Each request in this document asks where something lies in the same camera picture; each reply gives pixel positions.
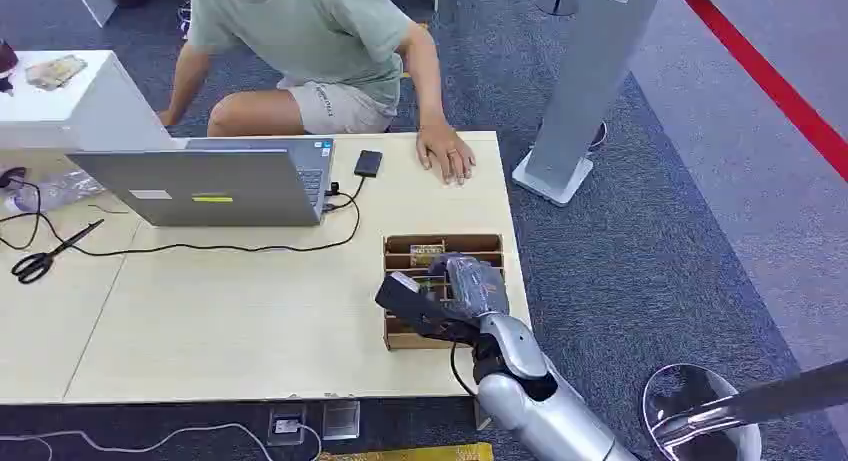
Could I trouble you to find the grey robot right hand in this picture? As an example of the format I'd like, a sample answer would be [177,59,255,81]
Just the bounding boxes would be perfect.
[427,251,512,322]

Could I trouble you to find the wooden card box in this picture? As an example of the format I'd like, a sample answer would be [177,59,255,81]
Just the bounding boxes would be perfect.
[382,233,507,352]

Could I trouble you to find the person's left hand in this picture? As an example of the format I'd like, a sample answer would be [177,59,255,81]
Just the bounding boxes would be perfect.
[415,125,477,186]

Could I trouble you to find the black flat device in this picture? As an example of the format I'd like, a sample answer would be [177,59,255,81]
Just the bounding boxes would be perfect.
[352,149,385,180]

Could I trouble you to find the yellow sheet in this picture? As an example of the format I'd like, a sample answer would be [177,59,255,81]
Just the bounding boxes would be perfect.
[316,441,496,461]

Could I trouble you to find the metal floor plate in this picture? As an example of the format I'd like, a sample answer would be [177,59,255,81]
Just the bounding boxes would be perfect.
[321,399,362,442]

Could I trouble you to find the grey pillar stand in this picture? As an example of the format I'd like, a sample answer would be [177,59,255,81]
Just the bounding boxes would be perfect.
[510,0,664,208]

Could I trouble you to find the floor socket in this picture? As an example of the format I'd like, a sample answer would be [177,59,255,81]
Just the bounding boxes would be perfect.
[266,404,309,447]

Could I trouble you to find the grey laptop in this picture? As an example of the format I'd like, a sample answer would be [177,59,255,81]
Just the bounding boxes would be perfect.
[66,137,336,229]

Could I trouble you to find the person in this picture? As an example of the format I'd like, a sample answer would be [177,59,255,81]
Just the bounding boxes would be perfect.
[157,0,477,186]

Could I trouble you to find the red barrier belt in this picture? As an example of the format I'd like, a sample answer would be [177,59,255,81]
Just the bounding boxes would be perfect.
[667,0,848,183]

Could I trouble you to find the clear plastic bag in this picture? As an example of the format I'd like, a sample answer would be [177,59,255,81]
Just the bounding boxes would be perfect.
[0,169,105,215]

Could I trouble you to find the black scissors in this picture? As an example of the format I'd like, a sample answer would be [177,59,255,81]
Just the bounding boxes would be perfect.
[10,218,106,286]

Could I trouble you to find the crumpled packet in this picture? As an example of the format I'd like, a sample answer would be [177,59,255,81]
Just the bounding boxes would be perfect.
[24,54,89,92]

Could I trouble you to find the dark red object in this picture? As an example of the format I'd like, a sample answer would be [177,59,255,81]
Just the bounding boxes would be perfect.
[0,39,20,96]

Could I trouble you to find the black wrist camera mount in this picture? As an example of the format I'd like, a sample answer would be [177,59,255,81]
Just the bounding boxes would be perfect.
[374,271,481,345]

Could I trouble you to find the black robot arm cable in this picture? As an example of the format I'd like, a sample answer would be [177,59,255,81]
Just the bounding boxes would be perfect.
[449,341,480,400]

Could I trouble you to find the white floor cable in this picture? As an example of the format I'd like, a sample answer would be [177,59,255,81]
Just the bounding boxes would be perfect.
[0,422,325,461]

